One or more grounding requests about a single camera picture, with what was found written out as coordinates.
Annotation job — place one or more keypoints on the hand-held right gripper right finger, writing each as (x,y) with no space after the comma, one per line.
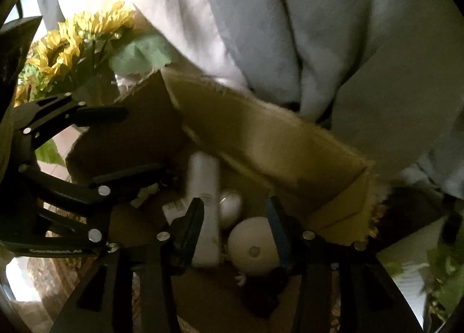
(277,238)

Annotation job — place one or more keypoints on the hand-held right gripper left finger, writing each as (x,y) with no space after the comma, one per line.
(195,226)

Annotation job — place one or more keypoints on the green leafy plant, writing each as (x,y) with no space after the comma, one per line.
(446,264)

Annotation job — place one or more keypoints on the white rectangular box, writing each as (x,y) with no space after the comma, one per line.
(205,180)

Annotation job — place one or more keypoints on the sunflower bouquet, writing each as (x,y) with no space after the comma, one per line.
(58,50)

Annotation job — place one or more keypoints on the white ribbed plant pot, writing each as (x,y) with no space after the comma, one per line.
(406,271)

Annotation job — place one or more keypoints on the white round disc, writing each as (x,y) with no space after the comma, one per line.
(246,242)

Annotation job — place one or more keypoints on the brown cardboard box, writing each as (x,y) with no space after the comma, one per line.
(272,144)

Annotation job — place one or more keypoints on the small white egg-shaped object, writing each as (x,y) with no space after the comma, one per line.
(230,209)

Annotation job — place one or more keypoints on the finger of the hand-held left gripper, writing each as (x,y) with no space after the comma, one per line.
(98,114)
(127,179)

